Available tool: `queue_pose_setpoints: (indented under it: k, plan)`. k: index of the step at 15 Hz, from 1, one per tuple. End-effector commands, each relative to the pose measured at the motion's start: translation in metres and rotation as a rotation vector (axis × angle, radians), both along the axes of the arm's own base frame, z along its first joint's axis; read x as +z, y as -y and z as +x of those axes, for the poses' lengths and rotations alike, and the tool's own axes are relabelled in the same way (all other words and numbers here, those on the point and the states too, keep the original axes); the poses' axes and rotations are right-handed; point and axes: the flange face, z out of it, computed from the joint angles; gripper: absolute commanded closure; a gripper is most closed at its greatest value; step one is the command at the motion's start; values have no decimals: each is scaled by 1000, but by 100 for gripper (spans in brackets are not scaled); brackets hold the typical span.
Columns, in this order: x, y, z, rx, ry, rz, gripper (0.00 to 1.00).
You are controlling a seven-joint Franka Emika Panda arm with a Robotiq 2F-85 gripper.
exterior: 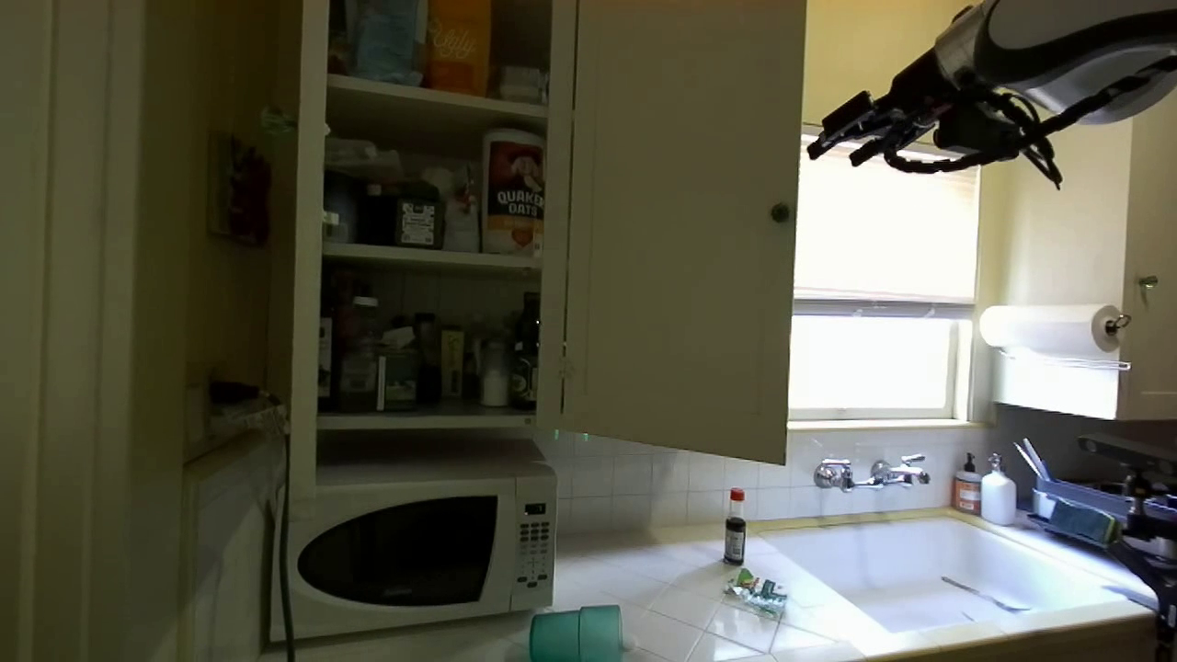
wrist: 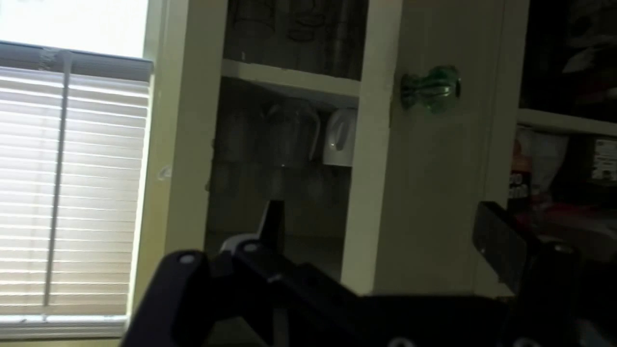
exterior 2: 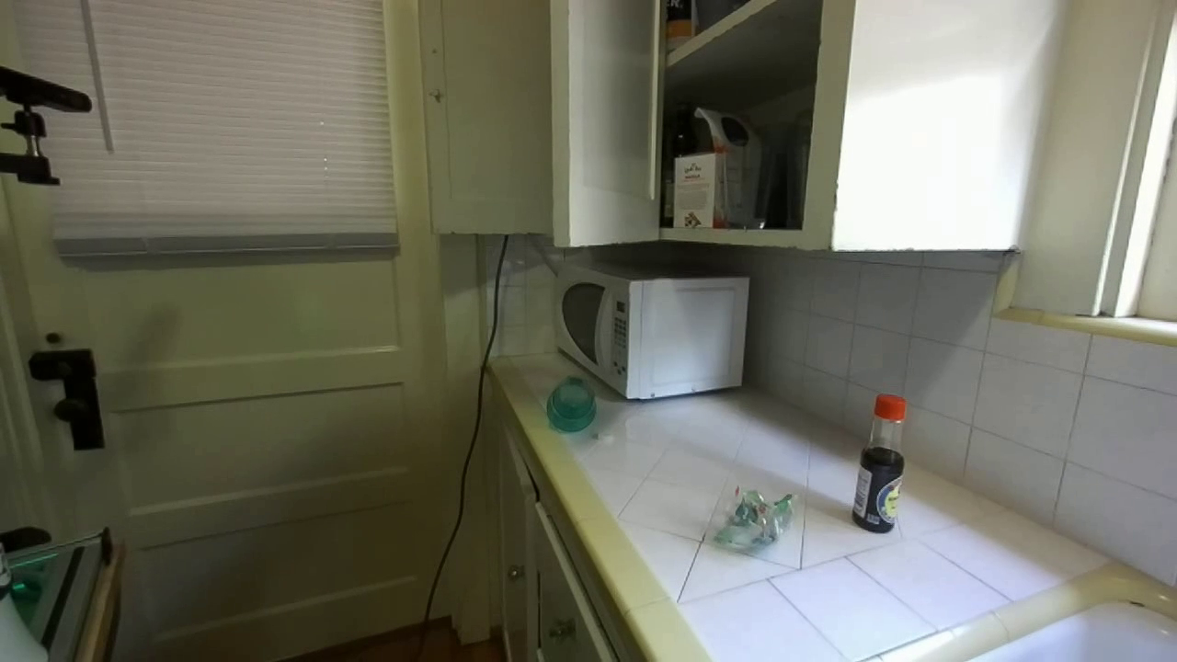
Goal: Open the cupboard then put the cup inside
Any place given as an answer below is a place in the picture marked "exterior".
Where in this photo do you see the black box white label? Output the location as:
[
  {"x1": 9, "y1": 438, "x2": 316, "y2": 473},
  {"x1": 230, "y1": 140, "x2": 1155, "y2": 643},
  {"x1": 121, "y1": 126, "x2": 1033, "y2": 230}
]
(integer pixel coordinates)
[{"x1": 395, "y1": 179, "x2": 449, "y2": 255}]

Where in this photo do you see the blue sponge caddy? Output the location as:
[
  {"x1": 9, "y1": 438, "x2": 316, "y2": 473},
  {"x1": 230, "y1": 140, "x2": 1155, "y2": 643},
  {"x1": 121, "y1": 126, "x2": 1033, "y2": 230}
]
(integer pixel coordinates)
[{"x1": 1028, "y1": 469, "x2": 1125, "y2": 552}]

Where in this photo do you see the cream cupboard door with knob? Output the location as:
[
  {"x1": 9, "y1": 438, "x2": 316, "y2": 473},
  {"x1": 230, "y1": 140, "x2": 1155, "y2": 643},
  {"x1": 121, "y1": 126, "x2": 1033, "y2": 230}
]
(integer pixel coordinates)
[{"x1": 561, "y1": 0, "x2": 809, "y2": 466}]

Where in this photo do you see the small white bottle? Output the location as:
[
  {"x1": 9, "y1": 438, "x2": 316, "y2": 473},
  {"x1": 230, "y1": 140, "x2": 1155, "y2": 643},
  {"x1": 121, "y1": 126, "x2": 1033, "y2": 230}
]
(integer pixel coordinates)
[{"x1": 479, "y1": 335, "x2": 512, "y2": 411}]

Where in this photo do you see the white soap bottle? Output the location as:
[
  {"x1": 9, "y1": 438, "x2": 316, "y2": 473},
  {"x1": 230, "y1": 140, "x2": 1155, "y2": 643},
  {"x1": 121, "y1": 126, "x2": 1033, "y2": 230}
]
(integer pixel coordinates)
[{"x1": 979, "y1": 453, "x2": 1022, "y2": 531}]

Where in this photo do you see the brown soap bottle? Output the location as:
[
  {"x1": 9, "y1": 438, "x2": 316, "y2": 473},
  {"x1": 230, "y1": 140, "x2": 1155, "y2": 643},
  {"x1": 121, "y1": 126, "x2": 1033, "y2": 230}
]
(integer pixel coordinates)
[{"x1": 951, "y1": 453, "x2": 988, "y2": 518}]

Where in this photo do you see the blue food bag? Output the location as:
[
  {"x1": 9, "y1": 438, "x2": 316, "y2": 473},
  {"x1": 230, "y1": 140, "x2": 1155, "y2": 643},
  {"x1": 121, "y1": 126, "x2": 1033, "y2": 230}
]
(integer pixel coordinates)
[{"x1": 348, "y1": 0, "x2": 432, "y2": 87}]

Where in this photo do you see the oats canister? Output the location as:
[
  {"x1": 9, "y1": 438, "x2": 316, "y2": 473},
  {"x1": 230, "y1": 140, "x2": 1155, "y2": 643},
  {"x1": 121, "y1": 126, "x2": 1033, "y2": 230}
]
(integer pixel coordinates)
[{"x1": 479, "y1": 126, "x2": 547, "y2": 256}]

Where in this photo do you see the white kitchen sink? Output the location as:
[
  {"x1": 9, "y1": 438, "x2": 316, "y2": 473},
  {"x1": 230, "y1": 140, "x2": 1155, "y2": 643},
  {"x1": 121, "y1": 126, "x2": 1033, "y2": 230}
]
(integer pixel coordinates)
[{"x1": 763, "y1": 510, "x2": 1163, "y2": 643}]

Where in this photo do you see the kitchen window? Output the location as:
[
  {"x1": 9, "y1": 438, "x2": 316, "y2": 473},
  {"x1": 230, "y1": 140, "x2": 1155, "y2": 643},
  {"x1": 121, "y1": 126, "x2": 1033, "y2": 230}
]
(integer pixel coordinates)
[{"x1": 786, "y1": 126, "x2": 988, "y2": 429}]

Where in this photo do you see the teal plastic cup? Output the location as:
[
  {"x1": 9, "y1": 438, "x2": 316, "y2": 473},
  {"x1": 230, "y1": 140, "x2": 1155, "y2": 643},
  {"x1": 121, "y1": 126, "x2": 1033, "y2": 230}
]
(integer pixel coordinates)
[{"x1": 527, "y1": 602, "x2": 627, "y2": 662}]

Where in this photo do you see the dark red wall ornament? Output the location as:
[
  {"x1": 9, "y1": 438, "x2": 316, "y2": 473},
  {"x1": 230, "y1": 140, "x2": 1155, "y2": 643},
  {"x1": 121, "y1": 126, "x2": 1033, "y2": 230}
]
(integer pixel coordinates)
[{"x1": 220, "y1": 135, "x2": 276, "y2": 245}]

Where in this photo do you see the crumpled clear plastic wrapper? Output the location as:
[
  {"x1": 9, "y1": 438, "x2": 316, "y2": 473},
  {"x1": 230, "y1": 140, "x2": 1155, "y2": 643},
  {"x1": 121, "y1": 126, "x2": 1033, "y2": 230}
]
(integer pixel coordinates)
[{"x1": 720, "y1": 565, "x2": 793, "y2": 616}]

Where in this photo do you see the brown glass jar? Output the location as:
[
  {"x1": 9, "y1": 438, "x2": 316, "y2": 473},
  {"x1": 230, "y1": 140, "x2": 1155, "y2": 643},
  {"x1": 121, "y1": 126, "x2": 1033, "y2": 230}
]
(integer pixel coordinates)
[{"x1": 335, "y1": 293, "x2": 382, "y2": 417}]

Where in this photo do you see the white dish brush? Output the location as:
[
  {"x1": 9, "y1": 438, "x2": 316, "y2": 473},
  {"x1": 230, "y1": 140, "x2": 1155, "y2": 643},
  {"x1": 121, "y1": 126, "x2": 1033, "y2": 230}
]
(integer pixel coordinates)
[{"x1": 1012, "y1": 435, "x2": 1056, "y2": 491}]

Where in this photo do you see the tall cream cabinet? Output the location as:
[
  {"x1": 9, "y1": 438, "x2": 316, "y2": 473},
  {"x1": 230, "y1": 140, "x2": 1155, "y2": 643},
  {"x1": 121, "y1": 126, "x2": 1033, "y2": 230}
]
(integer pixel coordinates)
[{"x1": 979, "y1": 105, "x2": 1177, "y2": 422}]

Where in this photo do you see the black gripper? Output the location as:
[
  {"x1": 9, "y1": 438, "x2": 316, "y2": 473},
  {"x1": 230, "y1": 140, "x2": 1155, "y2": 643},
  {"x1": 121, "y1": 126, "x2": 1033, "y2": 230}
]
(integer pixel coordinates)
[{"x1": 807, "y1": 42, "x2": 990, "y2": 169}]

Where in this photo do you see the white paper towel roll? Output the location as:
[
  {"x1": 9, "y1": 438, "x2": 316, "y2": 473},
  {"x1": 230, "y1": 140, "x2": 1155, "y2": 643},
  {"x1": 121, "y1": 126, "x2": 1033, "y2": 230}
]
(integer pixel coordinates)
[{"x1": 974, "y1": 301, "x2": 1137, "y2": 360}]

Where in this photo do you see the chrome wall faucet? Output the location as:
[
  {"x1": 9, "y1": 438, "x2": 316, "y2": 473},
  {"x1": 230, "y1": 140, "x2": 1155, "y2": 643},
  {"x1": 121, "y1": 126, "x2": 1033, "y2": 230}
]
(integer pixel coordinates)
[{"x1": 809, "y1": 453, "x2": 935, "y2": 496}]

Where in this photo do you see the black power cord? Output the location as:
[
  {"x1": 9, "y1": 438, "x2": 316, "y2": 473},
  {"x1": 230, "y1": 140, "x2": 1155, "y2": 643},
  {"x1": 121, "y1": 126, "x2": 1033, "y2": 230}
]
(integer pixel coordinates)
[{"x1": 270, "y1": 419, "x2": 303, "y2": 662}]

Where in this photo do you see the dark sauce bottle red cap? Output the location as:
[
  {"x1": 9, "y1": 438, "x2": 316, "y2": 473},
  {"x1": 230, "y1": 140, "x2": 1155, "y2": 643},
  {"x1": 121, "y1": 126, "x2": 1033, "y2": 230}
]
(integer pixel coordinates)
[{"x1": 720, "y1": 487, "x2": 751, "y2": 570}]

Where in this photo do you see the cream wall cupboard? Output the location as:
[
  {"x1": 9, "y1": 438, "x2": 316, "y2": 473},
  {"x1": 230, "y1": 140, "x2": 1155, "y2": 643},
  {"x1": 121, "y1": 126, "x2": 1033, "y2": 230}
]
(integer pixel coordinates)
[{"x1": 316, "y1": 0, "x2": 582, "y2": 435}]

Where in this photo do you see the tall dark bottle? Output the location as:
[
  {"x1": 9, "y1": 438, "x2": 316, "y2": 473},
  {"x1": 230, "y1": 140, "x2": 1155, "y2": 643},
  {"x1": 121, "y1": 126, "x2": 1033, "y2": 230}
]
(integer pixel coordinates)
[{"x1": 508, "y1": 290, "x2": 546, "y2": 417}]

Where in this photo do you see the orange food box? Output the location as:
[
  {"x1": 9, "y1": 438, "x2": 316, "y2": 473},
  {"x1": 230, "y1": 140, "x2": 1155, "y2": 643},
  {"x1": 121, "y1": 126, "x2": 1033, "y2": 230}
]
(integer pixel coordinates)
[{"x1": 422, "y1": 0, "x2": 498, "y2": 100}]

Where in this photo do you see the green food box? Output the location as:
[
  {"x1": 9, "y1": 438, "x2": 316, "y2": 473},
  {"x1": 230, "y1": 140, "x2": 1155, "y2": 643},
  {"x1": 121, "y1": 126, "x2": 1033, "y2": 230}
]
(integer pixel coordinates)
[{"x1": 379, "y1": 320, "x2": 422, "y2": 417}]

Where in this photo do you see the plain cream cupboard door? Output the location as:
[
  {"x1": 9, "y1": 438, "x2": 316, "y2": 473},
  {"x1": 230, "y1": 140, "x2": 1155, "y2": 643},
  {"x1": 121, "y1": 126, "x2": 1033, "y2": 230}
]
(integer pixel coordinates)
[{"x1": 285, "y1": 0, "x2": 332, "y2": 526}]

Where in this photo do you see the white microwave oven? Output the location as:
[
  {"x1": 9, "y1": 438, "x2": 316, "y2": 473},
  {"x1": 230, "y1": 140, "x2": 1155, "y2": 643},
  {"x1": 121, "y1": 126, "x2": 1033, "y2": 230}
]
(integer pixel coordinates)
[{"x1": 267, "y1": 469, "x2": 562, "y2": 648}]

